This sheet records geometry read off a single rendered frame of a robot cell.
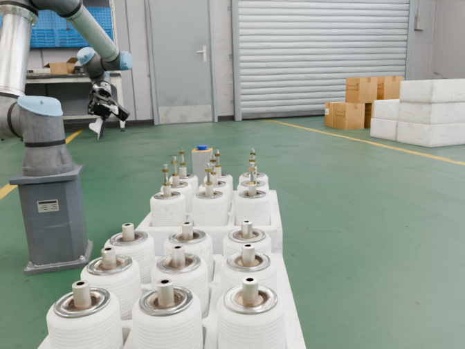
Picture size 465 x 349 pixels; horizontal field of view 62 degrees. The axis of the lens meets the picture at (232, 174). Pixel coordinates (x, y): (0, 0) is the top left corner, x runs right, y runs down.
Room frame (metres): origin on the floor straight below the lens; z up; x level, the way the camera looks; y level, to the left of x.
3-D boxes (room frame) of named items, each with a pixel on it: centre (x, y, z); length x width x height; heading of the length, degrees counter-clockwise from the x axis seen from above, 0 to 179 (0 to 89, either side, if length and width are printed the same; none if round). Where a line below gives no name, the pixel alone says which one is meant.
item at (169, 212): (1.04, 0.18, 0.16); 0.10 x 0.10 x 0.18
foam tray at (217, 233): (1.15, 0.06, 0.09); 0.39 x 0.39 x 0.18; 86
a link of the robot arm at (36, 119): (1.21, 0.59, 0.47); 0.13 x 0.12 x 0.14; 74
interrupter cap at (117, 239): (0.73, 0.21, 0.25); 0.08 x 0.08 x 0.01
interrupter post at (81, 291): (0.50, 0.22, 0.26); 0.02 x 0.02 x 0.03
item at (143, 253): (0.73, 0.21, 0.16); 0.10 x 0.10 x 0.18
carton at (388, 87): (4.88, -1.92, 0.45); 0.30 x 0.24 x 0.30; 12
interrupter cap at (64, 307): (0.50, 0.22, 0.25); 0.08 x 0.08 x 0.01
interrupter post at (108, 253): (0.61, 0.21, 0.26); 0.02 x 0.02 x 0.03
